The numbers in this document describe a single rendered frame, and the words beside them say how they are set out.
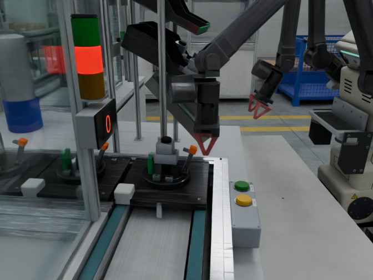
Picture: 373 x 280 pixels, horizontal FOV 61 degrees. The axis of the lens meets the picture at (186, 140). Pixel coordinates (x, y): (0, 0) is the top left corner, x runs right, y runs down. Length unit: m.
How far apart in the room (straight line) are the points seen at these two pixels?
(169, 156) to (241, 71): 4.20
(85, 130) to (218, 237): 0.37
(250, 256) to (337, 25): 9.78
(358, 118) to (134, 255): 0.87
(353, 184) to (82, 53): 1.06
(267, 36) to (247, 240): 9.08
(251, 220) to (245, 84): 4.35
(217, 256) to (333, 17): 9.86
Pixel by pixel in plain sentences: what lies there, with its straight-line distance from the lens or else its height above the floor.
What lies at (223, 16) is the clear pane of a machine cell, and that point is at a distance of 4.87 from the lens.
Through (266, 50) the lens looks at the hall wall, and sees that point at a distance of 9.77.
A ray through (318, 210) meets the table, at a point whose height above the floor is 0.86.
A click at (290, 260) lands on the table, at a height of 0.86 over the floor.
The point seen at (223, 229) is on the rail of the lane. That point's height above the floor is 0.96.
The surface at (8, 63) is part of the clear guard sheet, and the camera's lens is 0.50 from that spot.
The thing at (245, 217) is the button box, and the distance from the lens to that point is 0.81.
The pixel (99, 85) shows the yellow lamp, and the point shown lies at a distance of 0.65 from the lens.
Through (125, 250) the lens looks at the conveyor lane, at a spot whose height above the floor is 0.92.
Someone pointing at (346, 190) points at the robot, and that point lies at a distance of 1.34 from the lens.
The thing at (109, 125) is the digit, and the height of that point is 1.20.
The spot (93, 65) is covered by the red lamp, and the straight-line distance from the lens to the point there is 0.64.
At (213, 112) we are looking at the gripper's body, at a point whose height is 1.18.
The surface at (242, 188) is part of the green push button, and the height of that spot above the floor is 0.97.
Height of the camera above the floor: 1.44
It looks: 23 degrees down
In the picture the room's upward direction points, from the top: 1 degrees clockwise
